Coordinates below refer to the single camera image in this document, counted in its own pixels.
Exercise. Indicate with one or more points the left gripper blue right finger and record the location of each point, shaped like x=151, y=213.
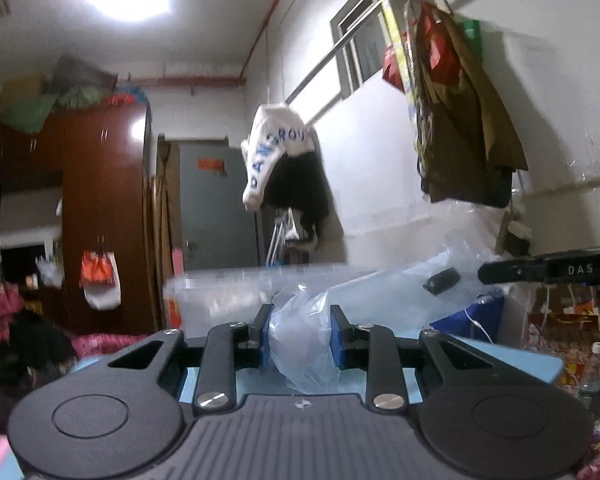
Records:
x=341, y=342

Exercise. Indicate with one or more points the white printed hanging shirt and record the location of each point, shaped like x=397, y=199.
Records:
x=276, y=131

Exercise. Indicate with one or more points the clear plastic bag with white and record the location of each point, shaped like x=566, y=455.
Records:
x=445, y=250

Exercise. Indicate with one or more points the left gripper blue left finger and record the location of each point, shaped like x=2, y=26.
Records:
x=259, y=338

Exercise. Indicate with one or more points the grey metal door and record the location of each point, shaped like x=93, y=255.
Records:
x=217, y=231

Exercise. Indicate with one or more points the dark red wooden wardrobe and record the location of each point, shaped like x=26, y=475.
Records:
x=98, y=158

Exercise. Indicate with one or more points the orange white hanging bag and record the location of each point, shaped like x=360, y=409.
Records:
x=99, y=279

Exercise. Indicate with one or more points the black hanging garment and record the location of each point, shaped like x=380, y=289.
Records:
x=298, y=183

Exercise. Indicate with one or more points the brown hanging jacket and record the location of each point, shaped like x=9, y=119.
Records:
x=467, y=147

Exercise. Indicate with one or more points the clear plastic perforated basket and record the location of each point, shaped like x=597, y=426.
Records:
x=195, y=301

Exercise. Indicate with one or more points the blue shopping bag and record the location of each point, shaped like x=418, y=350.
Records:
x=480, y=321

